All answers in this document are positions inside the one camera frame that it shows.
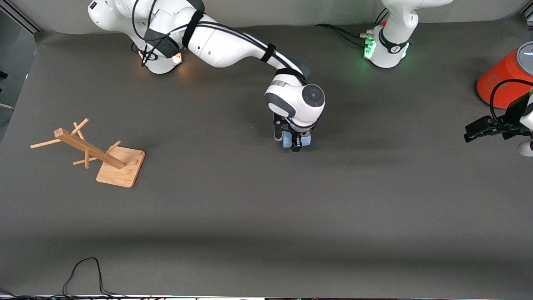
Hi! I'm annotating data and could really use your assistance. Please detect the light blue cup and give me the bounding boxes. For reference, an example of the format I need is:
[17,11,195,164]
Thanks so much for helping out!
[283,132,312,148]

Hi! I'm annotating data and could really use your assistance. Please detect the orange cylinder with grey lid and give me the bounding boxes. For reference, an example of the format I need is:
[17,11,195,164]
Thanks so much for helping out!
[476,41,533,110]

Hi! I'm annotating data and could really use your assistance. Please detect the wooden mug tree rack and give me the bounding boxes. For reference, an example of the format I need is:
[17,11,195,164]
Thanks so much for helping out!
[30,118,146,188]

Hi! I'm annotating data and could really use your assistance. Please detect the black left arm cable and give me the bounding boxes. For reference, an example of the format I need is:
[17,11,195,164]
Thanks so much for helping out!
[490,78,533,122]

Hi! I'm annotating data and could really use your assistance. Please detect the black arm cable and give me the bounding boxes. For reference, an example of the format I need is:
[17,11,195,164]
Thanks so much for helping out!
[490,78,533,122]
[132,0,307,80]

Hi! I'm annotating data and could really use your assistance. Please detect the black left base cables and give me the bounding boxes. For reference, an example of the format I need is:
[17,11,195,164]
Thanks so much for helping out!
[314,22,374,48]

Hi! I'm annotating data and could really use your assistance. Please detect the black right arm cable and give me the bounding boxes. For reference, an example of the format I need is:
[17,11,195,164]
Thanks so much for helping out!
[132,0,307,80]

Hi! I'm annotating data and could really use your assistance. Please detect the thin black looped cable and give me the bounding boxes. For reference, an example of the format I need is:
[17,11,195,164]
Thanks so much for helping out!
[62,257,130,298]

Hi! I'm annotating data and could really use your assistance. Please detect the aluminium frame rail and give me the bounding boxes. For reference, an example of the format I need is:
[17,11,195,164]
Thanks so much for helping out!
[0,0,43,33]

